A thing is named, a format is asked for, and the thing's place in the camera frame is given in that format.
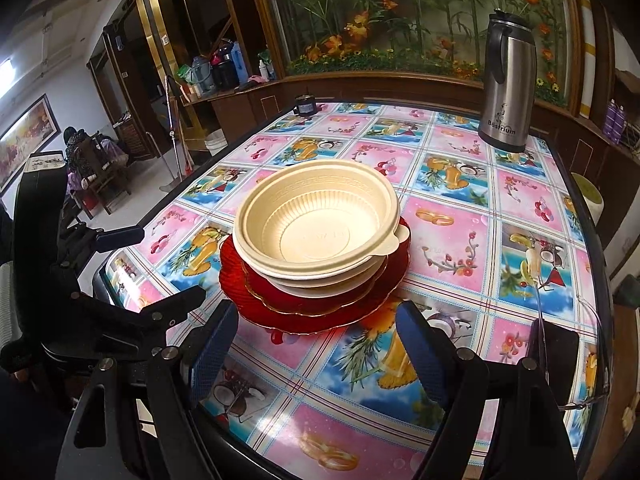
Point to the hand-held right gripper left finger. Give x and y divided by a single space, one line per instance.
215 355

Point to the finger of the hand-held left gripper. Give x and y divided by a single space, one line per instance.
172 312
120 240

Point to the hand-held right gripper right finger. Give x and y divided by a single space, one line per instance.
422 355

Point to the large red scalloped plate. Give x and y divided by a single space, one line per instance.
230 272

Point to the red gold-rimmed scalloped plate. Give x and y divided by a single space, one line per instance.
260 286

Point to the beige plastic bowl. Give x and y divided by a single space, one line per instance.
310 220
252 260

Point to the white paper plate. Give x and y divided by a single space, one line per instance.
325 284

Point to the wooden chair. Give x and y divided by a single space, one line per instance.
107 170

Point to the mop with metal pole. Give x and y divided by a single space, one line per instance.
175 135

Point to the black glossy object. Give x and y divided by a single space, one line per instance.
557 347

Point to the white bucket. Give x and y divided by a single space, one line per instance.
216 142

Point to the printed fruit flower tablecloth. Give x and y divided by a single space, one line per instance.
450 200

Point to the green bag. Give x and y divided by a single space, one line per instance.
187 80

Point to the grey-blue pot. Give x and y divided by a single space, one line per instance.
201 77

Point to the black kettle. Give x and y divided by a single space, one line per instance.
222 72

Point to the pink cloth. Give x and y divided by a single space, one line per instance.
257 79

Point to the blue bottle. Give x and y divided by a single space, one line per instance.
237 62

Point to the white bottle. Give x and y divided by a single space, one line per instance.
263 70

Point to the wooden cabinet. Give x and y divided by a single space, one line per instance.
155 20

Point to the small black box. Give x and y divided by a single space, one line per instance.
305 106

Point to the pale green cup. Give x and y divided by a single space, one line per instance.
590 195

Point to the stainless steel thermos jug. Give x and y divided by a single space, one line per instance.
505 85

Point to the purple bottle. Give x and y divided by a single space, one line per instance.
622 127
611 122

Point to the framed wall painting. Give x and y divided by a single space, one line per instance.
25 140

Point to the flower and bamboo wall panel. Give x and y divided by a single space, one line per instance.
400 10

